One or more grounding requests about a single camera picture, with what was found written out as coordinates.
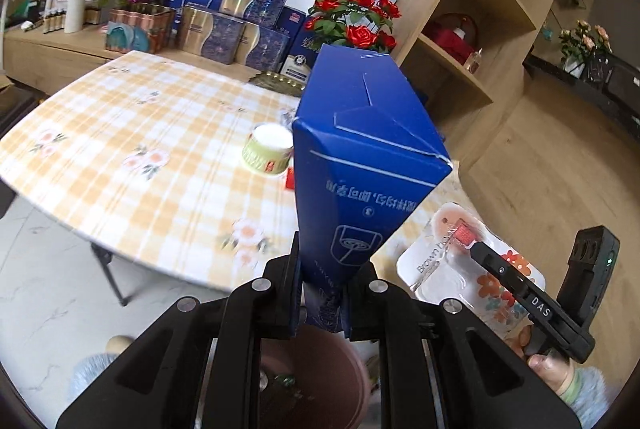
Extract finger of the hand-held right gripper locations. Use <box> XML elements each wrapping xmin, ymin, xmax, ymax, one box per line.
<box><xmin>470</xmin><ymin>241</ymin><xmax>593</xmax><ymax>364</ymax></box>

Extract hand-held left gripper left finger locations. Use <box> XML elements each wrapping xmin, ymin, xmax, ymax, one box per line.
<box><xmin>56</xmin><ymin>234</ymin><xmax>306</xmax><ymax>429</ymax></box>

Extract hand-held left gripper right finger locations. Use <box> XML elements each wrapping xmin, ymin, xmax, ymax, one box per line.
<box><xmin>342</xmin><ymin>261</ymin><xmax>583</xmax><ymax>429</ymax></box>

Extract brown plastic bin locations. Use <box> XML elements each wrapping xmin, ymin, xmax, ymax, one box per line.
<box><xmin>252</xmin><ymin>325</ymin><xmax>372</xmax><ymax>429</ymax></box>

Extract white floral plastic tray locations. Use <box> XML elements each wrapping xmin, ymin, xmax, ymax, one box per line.
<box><xmin>396</xmin><ymin>202</ymin><xmax>546</xmax><ymax>350</ymax></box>

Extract blue carton box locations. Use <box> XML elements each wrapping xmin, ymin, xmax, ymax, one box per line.
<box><xmin>291</xmin><ymin>43</ymin><xmax>454</xmax><ymax>335</ymax></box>

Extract person's right forearm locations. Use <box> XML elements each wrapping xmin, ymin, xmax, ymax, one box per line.
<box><xmin>560</xmin><ymin>366</ymin><xmax>608</xmax><ymax>429</ymax></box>

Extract person's right hand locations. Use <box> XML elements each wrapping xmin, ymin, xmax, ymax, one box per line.
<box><xmin>527</xmin><ymin>353</ymin><xmax>576</xmax><ymax>402</ymax></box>

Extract green white paper cup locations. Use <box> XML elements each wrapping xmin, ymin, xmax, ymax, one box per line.
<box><xmin>241</xmin><ymin>123</ymin><xmax>294</xmax><ymax>176</ymax></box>

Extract black counter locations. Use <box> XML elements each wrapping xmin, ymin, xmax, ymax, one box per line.
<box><xmin>522</xmin><ymin>54</ymin><xmax>640</xmax><ymax>144</ymax></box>

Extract black appliance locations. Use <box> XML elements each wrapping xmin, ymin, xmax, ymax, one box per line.
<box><xmin>587</xmin><ymin>56</ymin><xmax>640</xmax><ymax>102</ymax></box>

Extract black folding table legs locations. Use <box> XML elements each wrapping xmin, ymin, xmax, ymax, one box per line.
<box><xmin>90</xmin><ymin>243</ymin><xmax>133</xmax><ymax>307</ymax></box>

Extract wooden shelf unit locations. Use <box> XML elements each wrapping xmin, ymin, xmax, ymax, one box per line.
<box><xmin>392</xmin><ymin>0</ymin><xmax>576</xmax><ymax>170</ymax></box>

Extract pink flowers in vase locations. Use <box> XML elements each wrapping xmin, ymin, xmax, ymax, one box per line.
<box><xmin>557</xmin><ymin>21</ymin><xmax>613</xmax><ymax>80</ymax></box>

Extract fuzzy blue cloth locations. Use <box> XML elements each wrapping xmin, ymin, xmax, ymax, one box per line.
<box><xmin>67</xmin><ymin>351</ymin><xmax>133</xmax><ymax>405</ymax></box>

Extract gold blister pack tray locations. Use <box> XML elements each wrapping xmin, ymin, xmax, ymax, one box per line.
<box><xmin>247</xmin><ymin>71</ymin><xmax>307</xmax><ymax>97</ymax></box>

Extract blue white printed box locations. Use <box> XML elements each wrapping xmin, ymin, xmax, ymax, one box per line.
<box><xmin>280</xmin><ymin>34</ymin><xmax>321</xmax><ymax>82</ymax></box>

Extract yellow plaid floral tablecloth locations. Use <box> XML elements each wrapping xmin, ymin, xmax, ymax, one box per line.
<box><xmin>0</xmin><ymin>50</ymin><xmax>461</xmax><ymax>305</ymax></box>

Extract red basket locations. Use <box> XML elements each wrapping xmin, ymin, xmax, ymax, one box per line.
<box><xmin>422</xmin><ymin>13</ymin><xmax>482</xmax><ymax>67</ymax></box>

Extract red rose bouquet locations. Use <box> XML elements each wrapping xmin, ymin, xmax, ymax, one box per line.
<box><xmin>304</xmin><ymin>0</ymin><xmax>402</xmax><ymax>54</ymax></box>

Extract blue box with red label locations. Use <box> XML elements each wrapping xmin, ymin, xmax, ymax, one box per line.
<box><xmin>276</xmin><ymin>5</ymin><xmax>307</xmax><ymax>60</ymax></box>

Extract teal fan ornament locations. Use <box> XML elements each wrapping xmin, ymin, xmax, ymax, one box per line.
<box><xmin>106</xmin><ymin>23</ymin><xmax>151</xmax><ymax>54</ymax></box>

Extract copper striped planter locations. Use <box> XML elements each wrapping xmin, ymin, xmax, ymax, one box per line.
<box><xmin>107</xmin><ymin>4</ymin><xmax>173</xmax><ymax>54</ymax></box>

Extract dark furniture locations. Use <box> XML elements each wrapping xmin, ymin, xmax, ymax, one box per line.
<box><xmin>0</xmin><ymin>86</ymin><xmax>51</xmax><ymax>220</ymax></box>

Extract wooden sideboard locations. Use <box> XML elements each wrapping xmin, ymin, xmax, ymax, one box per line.
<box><xmin>0</xmin><ymin>26</ymin><xmax>261</xmax><ymax>94</ymax></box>

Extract tall white vase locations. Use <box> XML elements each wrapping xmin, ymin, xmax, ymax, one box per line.
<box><xmin>64</xmin><ymin>0</ymin><xmax>87</xmax><ymax>34</ymax></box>

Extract row of small brown bottles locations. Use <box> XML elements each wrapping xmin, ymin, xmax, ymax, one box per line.
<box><xmin>42</xmin><ymin>6</ymin><xmax>108</xmax><ymax>34</ymax></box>

